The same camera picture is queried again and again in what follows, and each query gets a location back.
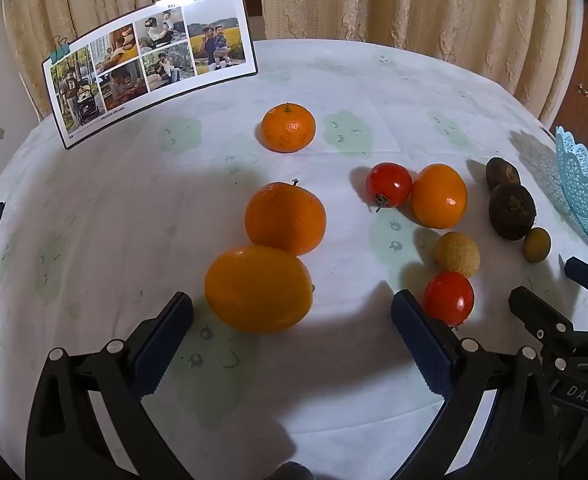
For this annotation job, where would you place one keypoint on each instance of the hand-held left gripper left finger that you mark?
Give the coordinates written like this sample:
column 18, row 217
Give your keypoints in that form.
column 161, row 345

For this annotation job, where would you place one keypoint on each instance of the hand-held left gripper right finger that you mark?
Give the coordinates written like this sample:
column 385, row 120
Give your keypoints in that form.
column 423, row 342

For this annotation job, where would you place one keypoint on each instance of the red tomato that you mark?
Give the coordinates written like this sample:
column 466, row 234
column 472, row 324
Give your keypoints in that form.
column 448, row 297
column 388, row 184

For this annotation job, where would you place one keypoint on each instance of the small olive round fruit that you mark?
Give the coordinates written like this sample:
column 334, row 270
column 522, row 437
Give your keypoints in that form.
column 537, row 244

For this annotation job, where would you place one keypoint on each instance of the light blue lace basket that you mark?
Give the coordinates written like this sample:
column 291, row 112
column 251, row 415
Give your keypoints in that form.
column 583, row 190

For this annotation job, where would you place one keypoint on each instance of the tan longan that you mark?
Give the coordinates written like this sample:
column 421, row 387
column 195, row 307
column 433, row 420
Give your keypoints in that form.
column 456, row 254

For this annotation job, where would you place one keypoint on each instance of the dark brown water chestnut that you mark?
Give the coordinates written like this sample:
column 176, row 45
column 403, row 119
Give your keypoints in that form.
column 512, row 210
column 502, row 172

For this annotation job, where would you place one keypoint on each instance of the smooth orange citrus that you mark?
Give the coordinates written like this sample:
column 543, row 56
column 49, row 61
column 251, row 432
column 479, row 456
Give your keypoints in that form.
column 259, row 290
column 438, row 195

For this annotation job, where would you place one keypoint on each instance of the orange mandarin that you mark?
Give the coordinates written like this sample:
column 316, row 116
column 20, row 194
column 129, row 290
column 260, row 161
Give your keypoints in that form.
column 288, row 130
column 284, row 217

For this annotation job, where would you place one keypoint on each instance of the photo collage board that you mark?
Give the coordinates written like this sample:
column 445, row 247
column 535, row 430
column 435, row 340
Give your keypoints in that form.
column 149, row 65

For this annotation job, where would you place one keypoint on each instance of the teal binder clip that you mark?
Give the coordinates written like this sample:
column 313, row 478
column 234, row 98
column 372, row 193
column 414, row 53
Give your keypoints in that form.
column 60, row 50

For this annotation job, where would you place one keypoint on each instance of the beige curtain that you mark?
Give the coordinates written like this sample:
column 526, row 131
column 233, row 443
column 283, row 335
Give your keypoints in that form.
column 99, row 5
column 423, row 0

